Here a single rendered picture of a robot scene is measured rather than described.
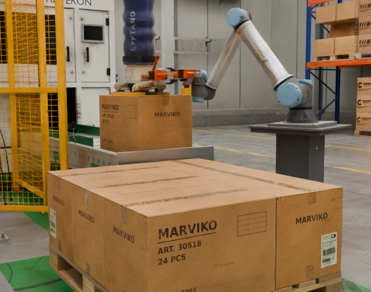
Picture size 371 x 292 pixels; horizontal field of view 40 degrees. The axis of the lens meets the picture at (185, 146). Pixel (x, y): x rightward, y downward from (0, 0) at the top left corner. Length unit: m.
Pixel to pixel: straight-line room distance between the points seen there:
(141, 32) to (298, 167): 1.35
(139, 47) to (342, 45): 8.55
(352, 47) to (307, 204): 9.32
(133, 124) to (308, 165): 1.13
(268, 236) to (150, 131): 1.35
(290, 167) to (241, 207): 1.35
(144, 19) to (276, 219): 1.82
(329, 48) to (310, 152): 8.70
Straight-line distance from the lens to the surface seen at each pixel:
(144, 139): 3.22
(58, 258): 2.88
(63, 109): 3.75
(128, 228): 1.96
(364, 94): 11.24
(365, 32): 11.23
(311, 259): 2.36
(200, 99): 3.46
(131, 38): 3.48
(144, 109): 3.21
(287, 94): 3.15
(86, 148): 3.59
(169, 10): 6.56
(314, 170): 3.37
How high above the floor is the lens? 0.98
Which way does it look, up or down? 6 degrees down
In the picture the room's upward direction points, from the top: straight up
